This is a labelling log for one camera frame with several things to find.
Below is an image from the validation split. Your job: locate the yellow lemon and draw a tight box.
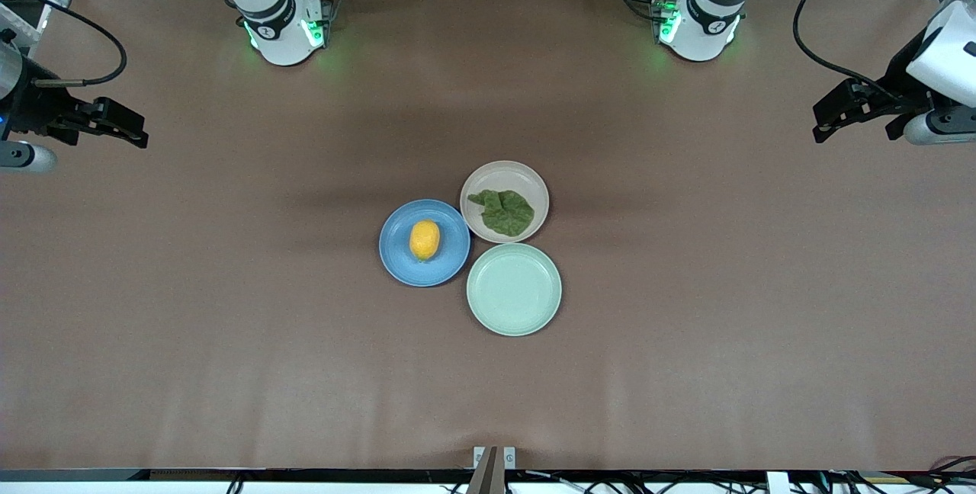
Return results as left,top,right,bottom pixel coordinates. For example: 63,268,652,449
409,220,442,262

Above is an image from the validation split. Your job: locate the green lettuce leaf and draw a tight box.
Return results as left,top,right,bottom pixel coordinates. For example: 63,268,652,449
467,189,535,237

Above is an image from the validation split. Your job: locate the blue plate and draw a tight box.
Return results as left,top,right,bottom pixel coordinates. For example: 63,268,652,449
378,199,472,287

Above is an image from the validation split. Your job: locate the beige plate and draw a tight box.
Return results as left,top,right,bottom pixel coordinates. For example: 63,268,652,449
460,160,551,244

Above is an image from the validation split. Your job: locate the pale green plate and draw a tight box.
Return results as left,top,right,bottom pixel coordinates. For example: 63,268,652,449
466,242,563,338

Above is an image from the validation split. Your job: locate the white bracket with brown bar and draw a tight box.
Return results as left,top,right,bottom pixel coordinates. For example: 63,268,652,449
466,445,517,494

